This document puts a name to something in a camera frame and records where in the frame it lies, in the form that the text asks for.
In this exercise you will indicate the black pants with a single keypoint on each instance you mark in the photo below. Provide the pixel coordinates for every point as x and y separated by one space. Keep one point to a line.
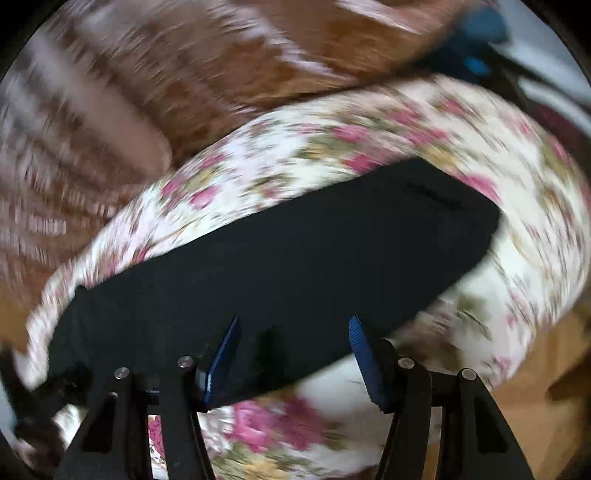
286 277

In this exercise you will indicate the dark blue object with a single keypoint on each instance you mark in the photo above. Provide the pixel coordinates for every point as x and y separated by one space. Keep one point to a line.
471 41

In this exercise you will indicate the brown floral curtain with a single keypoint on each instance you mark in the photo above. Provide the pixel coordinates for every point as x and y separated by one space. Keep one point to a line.
138 92

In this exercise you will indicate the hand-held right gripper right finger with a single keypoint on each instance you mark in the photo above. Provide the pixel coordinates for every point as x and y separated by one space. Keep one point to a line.
369 364

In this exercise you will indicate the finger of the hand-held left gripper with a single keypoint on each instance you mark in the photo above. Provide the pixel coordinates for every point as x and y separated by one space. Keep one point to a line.
67 385

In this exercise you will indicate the floral bed sheet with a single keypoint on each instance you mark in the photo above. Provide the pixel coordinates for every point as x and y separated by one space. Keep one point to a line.
369 134

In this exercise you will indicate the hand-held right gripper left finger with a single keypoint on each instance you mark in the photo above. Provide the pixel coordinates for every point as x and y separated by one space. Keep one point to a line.
221 364

